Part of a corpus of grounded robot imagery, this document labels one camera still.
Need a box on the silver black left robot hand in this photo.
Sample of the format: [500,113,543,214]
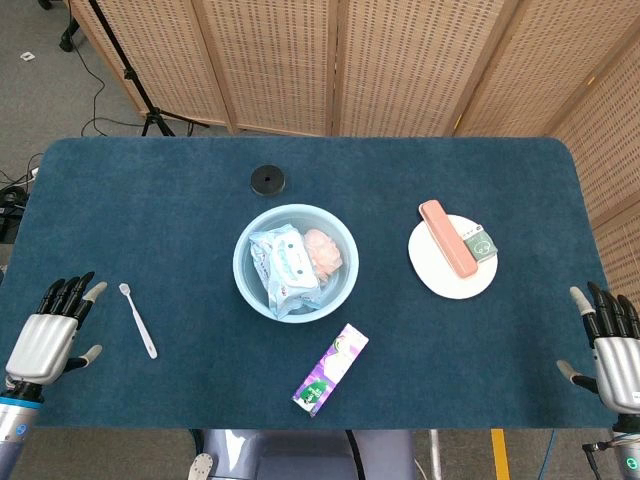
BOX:
[4,271,109,386]

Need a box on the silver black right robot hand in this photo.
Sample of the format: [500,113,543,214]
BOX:
[556,281,640,416]

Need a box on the blue plastic package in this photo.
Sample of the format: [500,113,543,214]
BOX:
[248,224,322,321]

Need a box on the pink mesh bath sponge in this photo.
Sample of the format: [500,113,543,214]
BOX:
[303,228,346,286]

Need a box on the light blue plastic bowl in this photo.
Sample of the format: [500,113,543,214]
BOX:
[232,203,360,325]

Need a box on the purple green cardboard box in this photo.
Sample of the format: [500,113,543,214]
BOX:
[291,323,370,418]

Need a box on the white toothbrush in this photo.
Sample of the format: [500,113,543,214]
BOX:
[118,282,159,360]

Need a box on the yellow floor tape strip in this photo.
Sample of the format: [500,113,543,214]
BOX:
[490,428,512,480]

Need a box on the dark blue table mat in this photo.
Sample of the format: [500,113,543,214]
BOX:
[0,137,640,431]

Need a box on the small green white packet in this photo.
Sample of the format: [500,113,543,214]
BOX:
[462,225,500,263]

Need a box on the pink toothbrush travel case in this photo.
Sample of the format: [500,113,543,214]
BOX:
[418,199,478,278]

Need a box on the white round plate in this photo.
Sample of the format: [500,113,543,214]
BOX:
[407,213,499,301]

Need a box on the black tripod stand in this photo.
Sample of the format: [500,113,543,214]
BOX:
[87,0,211,138]

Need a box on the black round disc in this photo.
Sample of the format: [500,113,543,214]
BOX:
[250,164,287,197]

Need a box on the grey blue robot torso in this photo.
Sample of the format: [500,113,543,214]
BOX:
[187,428,419,480]

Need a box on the black floor cable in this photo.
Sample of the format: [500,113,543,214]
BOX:
[64,14,132,137]

